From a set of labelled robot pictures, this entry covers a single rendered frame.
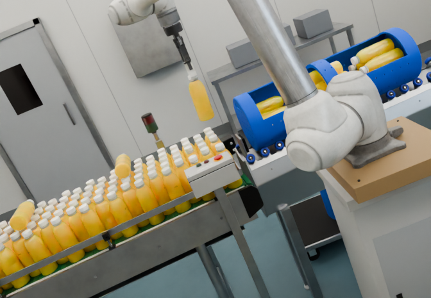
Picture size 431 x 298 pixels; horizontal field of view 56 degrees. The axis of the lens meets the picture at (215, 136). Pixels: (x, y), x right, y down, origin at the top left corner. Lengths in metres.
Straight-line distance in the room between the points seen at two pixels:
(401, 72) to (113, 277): 1.62
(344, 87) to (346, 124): 0.14
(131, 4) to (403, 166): 1.07
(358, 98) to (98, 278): 1.31
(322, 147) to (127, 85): 4.29
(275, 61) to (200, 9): 4.02
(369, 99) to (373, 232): 0.42
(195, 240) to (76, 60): 3.80
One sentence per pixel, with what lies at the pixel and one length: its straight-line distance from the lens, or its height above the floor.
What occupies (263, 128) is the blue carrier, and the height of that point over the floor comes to 1.09.
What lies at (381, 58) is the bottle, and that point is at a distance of 2.12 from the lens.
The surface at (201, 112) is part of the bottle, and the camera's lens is 1.80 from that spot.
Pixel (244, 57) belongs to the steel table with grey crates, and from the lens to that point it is 4.47.
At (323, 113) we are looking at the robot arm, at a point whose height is 1.30.
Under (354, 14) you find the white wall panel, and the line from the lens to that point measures 5.59.
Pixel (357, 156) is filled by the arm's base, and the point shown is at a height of 1.08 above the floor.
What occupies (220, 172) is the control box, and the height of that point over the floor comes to 1.06.
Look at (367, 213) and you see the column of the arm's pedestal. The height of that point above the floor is 0.93.
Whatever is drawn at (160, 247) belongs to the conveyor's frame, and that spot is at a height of 0.82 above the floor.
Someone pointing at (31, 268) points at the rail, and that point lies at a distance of 1.96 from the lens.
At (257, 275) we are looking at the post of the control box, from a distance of 1.94.
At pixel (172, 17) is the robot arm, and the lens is 1.72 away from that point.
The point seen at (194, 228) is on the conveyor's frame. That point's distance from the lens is 1.84.
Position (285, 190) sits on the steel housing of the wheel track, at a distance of 2.02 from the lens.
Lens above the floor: 1.70
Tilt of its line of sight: 18 degrees down
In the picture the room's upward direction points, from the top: 23 degrees counter-clockwise
